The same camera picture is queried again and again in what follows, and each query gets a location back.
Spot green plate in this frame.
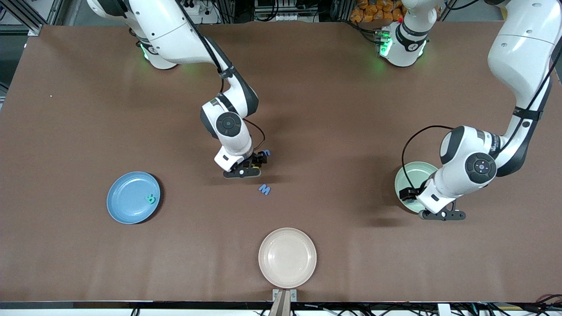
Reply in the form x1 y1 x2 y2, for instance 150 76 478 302
394 162 440 214

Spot beige plate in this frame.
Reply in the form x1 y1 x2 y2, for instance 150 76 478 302
258 227 317 289

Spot blue plate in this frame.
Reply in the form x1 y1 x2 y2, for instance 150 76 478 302
106 171 161 225

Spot brown table mat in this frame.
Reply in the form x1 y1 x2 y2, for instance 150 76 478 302
0 21 562 303

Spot white control box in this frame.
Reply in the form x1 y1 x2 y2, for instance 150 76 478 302
254 0 320 22

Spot white power strip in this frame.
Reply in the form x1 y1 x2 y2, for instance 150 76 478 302
184 0 220 25

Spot orange snack bags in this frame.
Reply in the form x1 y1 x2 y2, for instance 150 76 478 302
350 0 405 23

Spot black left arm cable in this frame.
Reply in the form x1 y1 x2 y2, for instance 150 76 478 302
402 42 562 191

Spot silver camera mount bracket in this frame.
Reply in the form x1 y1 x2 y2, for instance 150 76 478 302
269 289 297 316

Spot aluminium frame profile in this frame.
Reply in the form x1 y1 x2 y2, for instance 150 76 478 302
0 0 66 36

